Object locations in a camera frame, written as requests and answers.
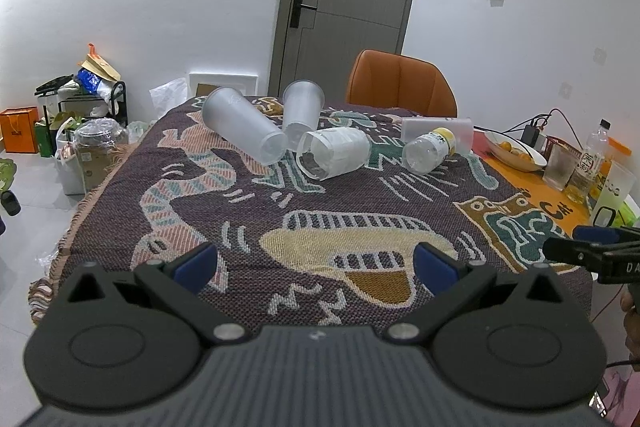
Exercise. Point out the black door handle lock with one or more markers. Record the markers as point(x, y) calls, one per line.
point(296, 12)

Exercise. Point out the orange leather chair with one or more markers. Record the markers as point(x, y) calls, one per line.
point(387, 80)

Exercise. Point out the clear plastic bag with jar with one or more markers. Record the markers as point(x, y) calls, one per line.
point(95, 143)

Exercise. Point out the patterned woven blanket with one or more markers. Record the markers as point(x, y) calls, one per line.
point(291, 249)

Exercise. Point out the clear drinking glass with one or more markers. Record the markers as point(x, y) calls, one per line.
point(561, 163)

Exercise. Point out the short frosted plastic cup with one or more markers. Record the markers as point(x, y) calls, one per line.
point(302, 104)

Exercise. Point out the black power adapter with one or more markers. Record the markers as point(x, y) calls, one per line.
point(530, 135)

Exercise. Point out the glass bottle black cap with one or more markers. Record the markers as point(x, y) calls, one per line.
point(589, 164)

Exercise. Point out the white frosted cup with logo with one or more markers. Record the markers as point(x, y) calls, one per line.
point(617, 187)

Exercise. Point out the white bowl of oranges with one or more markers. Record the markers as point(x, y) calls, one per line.
point(514, 153)

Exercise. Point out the clear cup with paper wrap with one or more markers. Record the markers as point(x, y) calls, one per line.
point(327, 153)

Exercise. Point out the tall frosted plastic cup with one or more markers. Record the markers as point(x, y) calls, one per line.
point(228, 113)

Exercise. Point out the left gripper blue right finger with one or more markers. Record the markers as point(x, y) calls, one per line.
point(454, 285)

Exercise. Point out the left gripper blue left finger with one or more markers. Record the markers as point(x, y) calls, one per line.
point(176, 284)

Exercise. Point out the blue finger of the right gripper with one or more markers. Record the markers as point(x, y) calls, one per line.
point(588, 253)
point(588, 233)

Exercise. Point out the white flat box by wall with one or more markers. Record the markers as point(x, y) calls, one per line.
point(204, 83)

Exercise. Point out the clear bottle yellow cap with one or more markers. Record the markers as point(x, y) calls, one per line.
point(425, 153)

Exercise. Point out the black storage rack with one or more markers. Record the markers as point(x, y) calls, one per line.
point(65, 94)

